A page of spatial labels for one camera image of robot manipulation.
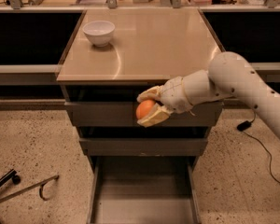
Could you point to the white ceramic bowl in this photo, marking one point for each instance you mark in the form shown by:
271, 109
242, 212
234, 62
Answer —
99, 33

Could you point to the black metal stand leg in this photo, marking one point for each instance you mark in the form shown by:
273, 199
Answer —
10, 175

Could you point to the grey open bottom drawer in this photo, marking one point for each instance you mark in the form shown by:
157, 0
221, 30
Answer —
143, 190

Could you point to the white covered gripper body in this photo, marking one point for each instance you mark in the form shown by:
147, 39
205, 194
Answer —
174, 95

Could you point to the black power adapter with cable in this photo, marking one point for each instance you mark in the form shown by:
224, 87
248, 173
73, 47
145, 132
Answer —
242, 127

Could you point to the grey top drawer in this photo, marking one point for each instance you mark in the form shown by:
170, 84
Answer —
123, 114

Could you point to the grey middle drawer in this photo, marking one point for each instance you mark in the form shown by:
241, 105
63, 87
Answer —
143, 146

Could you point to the grey drawer cabinet with counter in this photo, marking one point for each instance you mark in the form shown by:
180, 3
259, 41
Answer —
149, 46

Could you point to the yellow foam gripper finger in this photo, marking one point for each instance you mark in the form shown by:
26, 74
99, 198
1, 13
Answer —
153, 93
156, 115

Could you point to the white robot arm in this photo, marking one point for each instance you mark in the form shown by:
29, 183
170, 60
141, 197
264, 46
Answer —
228, 75

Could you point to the orange fruit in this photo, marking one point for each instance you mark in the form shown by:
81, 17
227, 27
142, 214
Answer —
144, 108

